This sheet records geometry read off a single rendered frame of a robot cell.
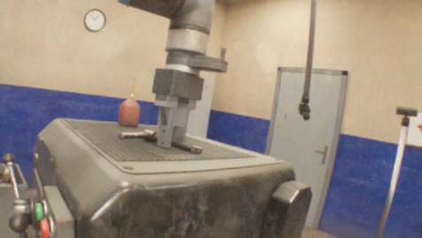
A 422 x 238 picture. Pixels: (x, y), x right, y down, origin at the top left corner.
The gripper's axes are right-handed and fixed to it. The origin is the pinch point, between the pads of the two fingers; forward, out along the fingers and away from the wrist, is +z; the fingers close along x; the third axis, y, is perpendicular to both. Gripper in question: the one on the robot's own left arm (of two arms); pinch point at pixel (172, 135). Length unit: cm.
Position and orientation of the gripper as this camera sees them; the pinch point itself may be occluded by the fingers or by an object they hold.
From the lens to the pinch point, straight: 56.7
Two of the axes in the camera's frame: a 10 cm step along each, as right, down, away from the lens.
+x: -3.8, -0.1, -9.2
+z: -1.5, 9.9, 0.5
